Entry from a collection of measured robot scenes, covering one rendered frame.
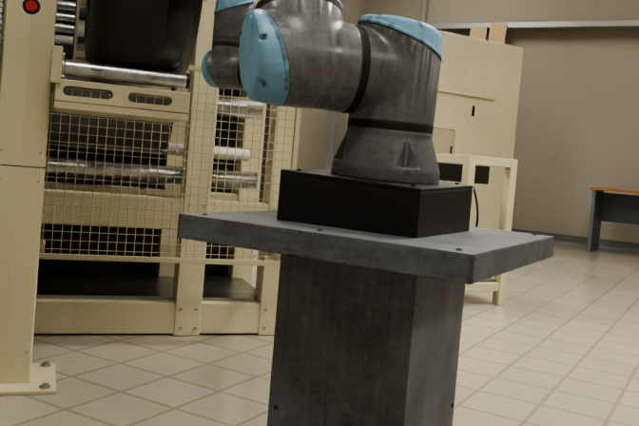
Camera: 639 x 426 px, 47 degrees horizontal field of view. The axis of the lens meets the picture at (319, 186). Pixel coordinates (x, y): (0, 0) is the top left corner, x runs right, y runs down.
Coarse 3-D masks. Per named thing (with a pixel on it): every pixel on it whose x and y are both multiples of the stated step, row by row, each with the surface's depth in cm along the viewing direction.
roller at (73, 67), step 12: (72, 60) 200; (72, 72) 200; (84, 72) 201; (96, 72) 202; (108, 72) 203; (120, 72) 204; (132, 72) 205; (144, 72) 206; (156, 72) 207; (168, 72) 209; (180, 72) 211; (144, 84) 208; (156, 84) 208; (168, 84) 209; (180, 84) 210
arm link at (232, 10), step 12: (228, 0) 173; (240, 0) 174; (252, 0) 176; (216, 12) 176; (228, 12) 174; (240, 12) 174; (216, 24) 175; (228, 24) 174; (240, 24) 174; (216, 36) 175; (228, 36) 174; (240, 36) 175
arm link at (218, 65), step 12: (216, 48) 175; (228, 48) 174; (204, 60) 177; (216, 60) 175; (228, 60) 174; (204, 72) 177; (216, 72) 175; (228, 72) 174; (240, 72) 172; (216, 84) 178; (228, 84) 176; (240, 84) 174
